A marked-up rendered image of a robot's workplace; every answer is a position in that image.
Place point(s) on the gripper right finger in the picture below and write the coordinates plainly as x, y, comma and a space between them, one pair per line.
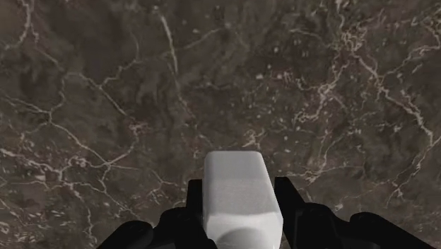
317, 224

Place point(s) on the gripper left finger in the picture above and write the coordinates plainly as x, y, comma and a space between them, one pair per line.
179, 227

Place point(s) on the white rounded block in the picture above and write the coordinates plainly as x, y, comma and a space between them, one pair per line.
237, 196

